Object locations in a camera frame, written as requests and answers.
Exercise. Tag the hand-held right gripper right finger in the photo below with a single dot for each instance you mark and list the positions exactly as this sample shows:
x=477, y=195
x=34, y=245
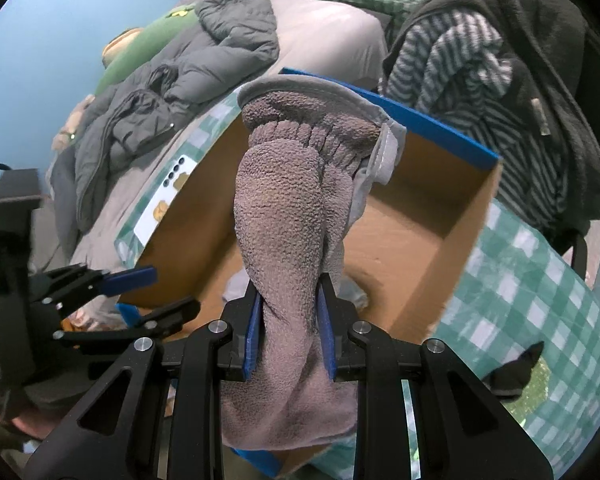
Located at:
x=325, y=330

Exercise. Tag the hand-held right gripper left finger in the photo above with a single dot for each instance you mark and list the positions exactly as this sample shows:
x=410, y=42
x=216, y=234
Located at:
x=252, y=330

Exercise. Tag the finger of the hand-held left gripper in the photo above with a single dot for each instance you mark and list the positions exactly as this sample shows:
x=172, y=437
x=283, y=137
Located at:
x=130, y=280
x=150, y=322

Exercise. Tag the grey sock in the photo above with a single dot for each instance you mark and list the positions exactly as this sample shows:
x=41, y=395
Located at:
x=237, y=287

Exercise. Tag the blue cardboard box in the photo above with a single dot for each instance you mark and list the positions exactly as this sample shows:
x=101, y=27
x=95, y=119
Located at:
x=405, y=240

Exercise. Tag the brown fluffy sock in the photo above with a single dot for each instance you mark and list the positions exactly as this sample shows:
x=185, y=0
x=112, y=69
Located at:
x=280, y=210

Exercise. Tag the black sock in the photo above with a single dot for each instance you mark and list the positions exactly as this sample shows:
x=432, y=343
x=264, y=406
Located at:
x=512, y=375

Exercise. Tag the green fuzzy sock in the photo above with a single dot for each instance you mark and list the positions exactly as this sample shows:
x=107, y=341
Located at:
x=537, y=400

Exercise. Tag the person's left hand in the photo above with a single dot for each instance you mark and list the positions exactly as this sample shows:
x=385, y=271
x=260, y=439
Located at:
x=25, y=420

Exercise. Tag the white phone with stickers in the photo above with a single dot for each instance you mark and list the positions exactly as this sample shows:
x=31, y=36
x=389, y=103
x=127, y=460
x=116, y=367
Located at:
x=152, y=222

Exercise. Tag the beige plush toy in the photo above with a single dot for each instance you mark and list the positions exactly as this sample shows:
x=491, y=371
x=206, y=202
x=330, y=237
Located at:
x=72, y=122

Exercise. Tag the light green checked tablecloth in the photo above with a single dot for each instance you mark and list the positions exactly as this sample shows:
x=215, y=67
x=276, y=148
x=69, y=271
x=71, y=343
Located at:
x=520, y=280

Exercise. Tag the grey puffer jacket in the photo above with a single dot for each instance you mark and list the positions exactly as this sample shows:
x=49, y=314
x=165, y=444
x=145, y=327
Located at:
x=180, y=75

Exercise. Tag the bed with grey sheet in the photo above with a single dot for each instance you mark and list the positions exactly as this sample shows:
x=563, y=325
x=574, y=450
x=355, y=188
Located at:
x=320, y=35

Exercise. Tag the striped fleece garment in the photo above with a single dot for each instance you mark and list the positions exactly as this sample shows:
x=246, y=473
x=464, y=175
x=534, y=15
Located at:
x=455, y=60

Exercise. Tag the dark grey fleece robe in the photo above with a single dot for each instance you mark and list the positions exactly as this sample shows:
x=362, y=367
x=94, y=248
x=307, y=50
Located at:
x=545, y=35

